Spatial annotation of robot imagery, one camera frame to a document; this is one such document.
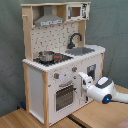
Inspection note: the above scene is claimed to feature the red oven knob left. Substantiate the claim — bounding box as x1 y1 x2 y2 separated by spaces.
54 73 60 79

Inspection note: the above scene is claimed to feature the grey ice dispenser panel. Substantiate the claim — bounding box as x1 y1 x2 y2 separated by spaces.
87 65 96 78

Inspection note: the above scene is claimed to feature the black toy stovetop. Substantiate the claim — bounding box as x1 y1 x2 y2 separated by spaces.
35 53 71 66

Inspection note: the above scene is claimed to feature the toy microwave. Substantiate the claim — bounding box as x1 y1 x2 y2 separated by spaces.
66 3 90 21

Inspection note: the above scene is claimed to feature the wooden toy kitchen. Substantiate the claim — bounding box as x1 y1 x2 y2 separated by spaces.
22 2 105 127

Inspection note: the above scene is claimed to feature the white oven door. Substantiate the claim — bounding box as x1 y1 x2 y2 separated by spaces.
56 85 73 111

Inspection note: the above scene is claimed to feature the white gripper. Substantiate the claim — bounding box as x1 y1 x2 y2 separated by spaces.
77 72 93 98

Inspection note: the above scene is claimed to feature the silver toy pot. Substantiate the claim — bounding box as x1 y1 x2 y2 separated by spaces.
39 51 54 62

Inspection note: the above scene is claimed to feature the grey range hood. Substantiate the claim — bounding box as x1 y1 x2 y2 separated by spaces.
35 6 64 27

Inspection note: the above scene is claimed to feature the black toy faucet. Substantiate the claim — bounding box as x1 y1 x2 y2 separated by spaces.
67 33 82 49

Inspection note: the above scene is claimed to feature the red oven knob right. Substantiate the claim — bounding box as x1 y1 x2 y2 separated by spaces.
71 66 78 73

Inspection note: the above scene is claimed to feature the red oven knob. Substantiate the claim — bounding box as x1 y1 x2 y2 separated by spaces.
71 66 78 73
54 73 60 79

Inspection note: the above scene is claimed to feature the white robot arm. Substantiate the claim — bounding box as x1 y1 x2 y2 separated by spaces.
77 72 128 104

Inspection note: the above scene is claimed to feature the grey toy sink basin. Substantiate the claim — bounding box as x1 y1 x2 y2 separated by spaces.
66 47 94 56

